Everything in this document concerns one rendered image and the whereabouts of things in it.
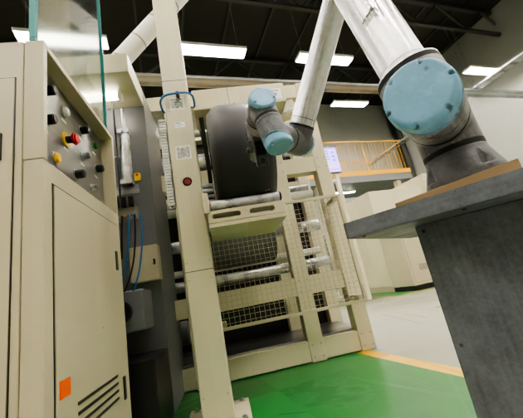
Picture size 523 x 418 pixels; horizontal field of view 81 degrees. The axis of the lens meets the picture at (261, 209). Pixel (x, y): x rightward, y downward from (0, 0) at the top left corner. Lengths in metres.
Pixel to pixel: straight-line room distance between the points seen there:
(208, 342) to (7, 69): 1.17
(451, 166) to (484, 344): 0.41
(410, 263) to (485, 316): 5.06
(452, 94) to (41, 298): 0.97
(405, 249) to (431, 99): 5.21
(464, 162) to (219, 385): 1.20
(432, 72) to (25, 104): 0.99
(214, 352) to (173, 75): 1.42
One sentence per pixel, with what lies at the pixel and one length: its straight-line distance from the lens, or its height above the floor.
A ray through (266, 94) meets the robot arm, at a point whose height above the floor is 1.08.
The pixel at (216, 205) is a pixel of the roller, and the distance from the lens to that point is 1.42.
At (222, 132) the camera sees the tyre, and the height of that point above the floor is 1.19.
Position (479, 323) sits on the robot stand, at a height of 0.32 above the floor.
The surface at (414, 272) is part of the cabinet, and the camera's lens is 5.91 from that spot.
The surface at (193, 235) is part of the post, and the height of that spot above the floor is 0.79.
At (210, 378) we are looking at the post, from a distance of 1.47.
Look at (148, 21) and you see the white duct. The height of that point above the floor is 2.37.
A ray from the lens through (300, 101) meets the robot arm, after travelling 1.11.
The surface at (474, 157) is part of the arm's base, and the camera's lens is 0.90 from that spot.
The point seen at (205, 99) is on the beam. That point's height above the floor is 1.71.
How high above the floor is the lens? 0.48
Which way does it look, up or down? 15 degrees up
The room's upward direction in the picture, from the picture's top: 11 degrees counter-clockwise
